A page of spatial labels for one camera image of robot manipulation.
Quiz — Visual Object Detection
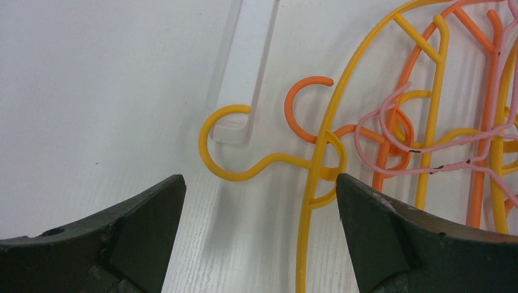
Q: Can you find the white rack foot left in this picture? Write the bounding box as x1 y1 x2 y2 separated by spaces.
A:
212 0 281 145

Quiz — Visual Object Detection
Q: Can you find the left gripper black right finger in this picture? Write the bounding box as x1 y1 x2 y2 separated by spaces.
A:
336 173 517 292

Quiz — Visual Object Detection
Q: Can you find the yellow plastic hanger middle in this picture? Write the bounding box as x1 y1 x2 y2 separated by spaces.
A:
392 36 518 236

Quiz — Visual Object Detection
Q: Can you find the orange plastic hanger left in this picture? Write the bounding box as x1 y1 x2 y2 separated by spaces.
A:
284 1 517 228

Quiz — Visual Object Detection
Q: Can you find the yellow plastic hanger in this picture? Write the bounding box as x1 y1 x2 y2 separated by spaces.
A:
198 1 450 292
392 36 518 236

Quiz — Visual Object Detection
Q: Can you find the yellow plastic hanger leftmost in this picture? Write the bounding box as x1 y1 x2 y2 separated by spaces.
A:
198 1 450 292

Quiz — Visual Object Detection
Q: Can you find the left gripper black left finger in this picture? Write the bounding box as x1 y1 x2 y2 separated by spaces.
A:
1 175 186 292

